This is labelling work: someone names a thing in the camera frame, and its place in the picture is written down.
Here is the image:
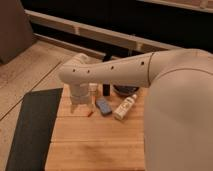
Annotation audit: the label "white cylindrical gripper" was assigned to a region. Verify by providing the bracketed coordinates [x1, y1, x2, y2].
[69, 83, 91, 112]

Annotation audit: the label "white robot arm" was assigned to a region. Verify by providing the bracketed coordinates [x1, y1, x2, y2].
[59, 49, 213, 171]

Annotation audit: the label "blue eraser block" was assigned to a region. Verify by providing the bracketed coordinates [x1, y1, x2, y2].
[95, 98, 112, 116]

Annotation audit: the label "small black upright block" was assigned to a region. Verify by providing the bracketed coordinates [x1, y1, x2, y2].
[103, 84, 110, 96]

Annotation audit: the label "dark round bowl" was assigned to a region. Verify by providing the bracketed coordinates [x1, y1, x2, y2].
[113, 85, 139, 96]

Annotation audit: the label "white plastic bottle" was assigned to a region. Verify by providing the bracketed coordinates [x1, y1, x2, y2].
[114, 94, 137, 120]

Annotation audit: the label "black floor mat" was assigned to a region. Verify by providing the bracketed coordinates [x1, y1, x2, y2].
[5, 88, 62, 171]

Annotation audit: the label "grey couch corner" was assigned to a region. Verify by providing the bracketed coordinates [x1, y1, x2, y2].
[0, 0, 36, 64]

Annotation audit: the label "wooden shelf rail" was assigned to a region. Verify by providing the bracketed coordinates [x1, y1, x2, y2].
[25, 10, 178, 53]

